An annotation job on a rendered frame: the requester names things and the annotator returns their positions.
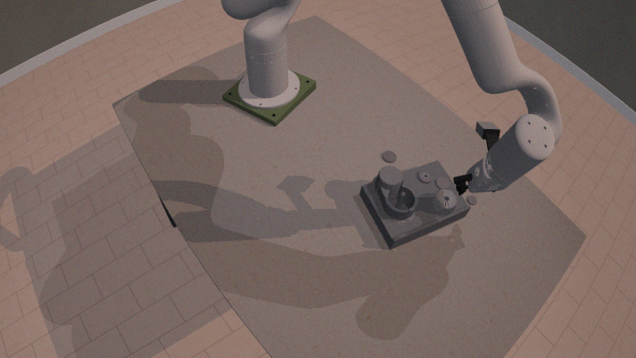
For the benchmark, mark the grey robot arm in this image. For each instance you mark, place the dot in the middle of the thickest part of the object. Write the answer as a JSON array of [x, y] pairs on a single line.
[[485, 39]]

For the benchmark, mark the grey toothed gear with painted arrow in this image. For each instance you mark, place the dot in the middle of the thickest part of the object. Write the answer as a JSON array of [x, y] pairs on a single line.
[[444, 201]]

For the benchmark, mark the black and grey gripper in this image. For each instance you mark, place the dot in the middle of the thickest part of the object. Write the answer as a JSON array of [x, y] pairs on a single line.
[[479, 180]]

